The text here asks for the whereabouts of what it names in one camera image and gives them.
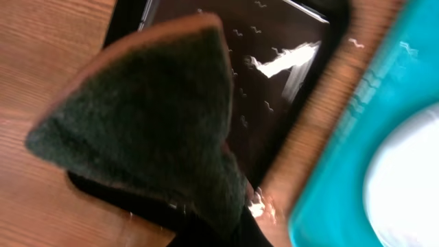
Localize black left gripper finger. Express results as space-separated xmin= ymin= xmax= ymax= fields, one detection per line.
xmin=167 ymin=207 xmax=273 ymax=247

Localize green scouring sponge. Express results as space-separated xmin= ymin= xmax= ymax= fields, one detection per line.
xmin=25 ymin=13 xmax=247 ymax=238

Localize light blue plate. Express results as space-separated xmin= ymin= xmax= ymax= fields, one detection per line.
xmin=364 ymin=104 xmax=438 ymax=247

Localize blue plastic tray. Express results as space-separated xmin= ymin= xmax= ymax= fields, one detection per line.
xmin=288 ymin=0 xmax=438 ymax=246

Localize black plastic tray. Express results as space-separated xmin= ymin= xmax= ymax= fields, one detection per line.
xmin=67 ymin=0 xmax=351 ymax=237

